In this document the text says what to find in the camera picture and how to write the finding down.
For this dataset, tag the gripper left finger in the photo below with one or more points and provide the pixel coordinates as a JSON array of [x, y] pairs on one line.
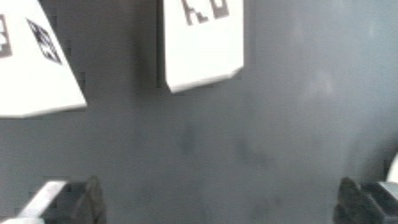
[[67, 203]]

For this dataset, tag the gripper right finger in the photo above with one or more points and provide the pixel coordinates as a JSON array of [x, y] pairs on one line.
[[367, 203]]

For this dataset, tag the white stool leg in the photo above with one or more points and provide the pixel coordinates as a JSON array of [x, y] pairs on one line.
[[40, 88], [204, 38]]

